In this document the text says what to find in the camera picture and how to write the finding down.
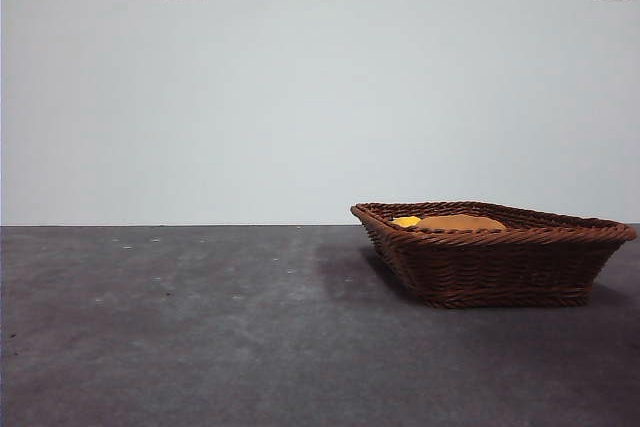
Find brown potato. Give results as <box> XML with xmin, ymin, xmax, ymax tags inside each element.
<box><xmin>414</xmin><ymin>213</ymin><xmax>509</xmax><ymax>232</ymax></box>

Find brown woven wicker basket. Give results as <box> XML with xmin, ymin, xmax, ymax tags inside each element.
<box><xmin>350</xmin><ymin>200</ymin><xmax>639</xmax><ymax>309</ymax></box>

